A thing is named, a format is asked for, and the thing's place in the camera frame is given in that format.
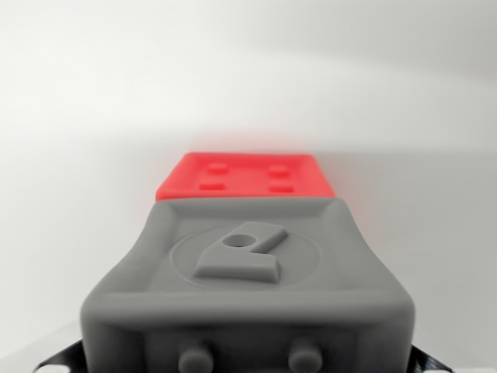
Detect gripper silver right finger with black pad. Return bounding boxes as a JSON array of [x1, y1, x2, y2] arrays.
[[405, 326, 497, 373]]

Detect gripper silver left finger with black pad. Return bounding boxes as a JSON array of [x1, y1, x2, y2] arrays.
[[0, 321, 89, 373]]

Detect grey dice cube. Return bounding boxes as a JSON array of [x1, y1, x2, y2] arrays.
[[79, 197, 417, 373]]

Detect red dice cube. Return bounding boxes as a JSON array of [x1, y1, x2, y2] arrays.
[[155, 152, 337, 203]]

